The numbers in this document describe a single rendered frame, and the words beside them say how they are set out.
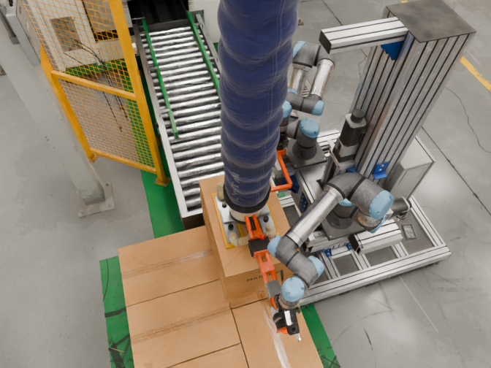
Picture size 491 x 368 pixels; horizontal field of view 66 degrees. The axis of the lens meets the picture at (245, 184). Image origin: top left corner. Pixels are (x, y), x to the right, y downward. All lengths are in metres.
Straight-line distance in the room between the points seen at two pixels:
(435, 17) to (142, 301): 2.09
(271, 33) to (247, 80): 0.17
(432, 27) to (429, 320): 2.22
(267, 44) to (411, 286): 2.57
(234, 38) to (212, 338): 1.72
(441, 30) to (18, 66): 2.10
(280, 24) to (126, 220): 2.57
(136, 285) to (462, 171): 3.11
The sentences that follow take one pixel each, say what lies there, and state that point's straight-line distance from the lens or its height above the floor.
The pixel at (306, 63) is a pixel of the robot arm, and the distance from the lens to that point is 2.23.
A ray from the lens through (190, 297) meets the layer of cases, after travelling 2.43.
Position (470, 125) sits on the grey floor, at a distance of 4.64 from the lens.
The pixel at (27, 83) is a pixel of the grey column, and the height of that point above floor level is 1.33.
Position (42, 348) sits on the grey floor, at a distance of 3.19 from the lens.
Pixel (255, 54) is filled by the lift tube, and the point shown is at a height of 2.18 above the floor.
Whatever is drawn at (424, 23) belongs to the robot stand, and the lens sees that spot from 1.69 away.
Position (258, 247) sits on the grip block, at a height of 1.22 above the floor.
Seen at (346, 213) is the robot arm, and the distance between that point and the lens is 1.99.
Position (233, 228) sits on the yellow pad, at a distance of 1.97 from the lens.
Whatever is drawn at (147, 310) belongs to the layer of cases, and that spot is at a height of 0.54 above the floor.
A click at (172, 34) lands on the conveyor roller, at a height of 0.55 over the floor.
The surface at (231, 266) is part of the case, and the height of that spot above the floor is 1.07.
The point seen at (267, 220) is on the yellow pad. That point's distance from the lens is 1.99.
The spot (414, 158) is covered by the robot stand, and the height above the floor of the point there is 1.23.
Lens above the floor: 2.84
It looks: 55 degrees down
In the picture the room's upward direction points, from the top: 3 degrees clockwise
